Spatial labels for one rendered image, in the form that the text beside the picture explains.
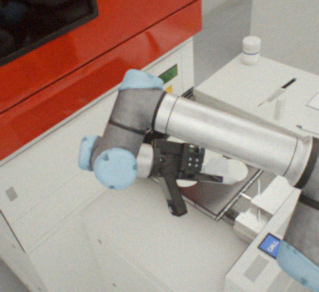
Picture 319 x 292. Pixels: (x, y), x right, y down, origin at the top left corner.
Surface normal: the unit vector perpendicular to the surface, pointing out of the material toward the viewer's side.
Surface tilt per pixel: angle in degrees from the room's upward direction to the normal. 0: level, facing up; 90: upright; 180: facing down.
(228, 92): 0
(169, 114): 52
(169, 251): 0
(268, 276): 0
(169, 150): 47
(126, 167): 59
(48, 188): 90
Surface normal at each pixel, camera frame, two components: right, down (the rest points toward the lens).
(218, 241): -0.08, -0.74
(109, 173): 0.25, 0.13
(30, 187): 0.74, 0.40
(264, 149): -0.20, 0.10
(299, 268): -0.61, -0.14
